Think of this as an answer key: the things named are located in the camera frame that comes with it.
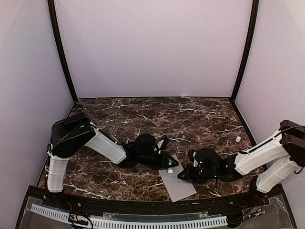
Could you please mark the black frame post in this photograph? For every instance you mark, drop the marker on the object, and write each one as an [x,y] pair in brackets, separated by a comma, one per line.
[246,51]
[60,49]

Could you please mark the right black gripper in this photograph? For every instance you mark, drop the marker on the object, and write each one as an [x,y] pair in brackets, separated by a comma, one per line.
[188,176]

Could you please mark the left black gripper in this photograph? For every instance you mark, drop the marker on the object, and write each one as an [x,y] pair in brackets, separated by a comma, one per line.
[164,162]

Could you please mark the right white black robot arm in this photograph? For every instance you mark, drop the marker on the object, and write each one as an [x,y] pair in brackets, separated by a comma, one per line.
[285,149]

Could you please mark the green glue stick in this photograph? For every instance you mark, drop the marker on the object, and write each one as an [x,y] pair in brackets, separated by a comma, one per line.
[170,168]

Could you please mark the small circuit board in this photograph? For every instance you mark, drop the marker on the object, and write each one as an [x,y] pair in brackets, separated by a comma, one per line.
[75,220]

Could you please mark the black front rail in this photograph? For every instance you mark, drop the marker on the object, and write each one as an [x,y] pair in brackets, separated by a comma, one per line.
[96,206]

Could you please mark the grey envelope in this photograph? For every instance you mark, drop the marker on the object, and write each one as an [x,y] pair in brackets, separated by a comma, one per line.
[177,189]

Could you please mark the left black frame post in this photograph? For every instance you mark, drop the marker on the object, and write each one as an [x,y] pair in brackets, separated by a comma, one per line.
[60,49]

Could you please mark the white glue stick cap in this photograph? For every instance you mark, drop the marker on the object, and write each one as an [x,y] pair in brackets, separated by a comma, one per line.
[237,139]

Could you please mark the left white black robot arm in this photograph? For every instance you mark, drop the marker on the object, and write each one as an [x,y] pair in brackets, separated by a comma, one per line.
[69,135]

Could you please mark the right black frame post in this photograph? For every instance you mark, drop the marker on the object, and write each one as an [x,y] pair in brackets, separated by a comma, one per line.
[246,51]

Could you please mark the white slotted cable duct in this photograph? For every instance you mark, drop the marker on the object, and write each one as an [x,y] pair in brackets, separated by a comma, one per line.
[100,223]

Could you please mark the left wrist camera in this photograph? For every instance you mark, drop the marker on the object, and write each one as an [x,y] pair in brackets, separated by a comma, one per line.
[162,144]

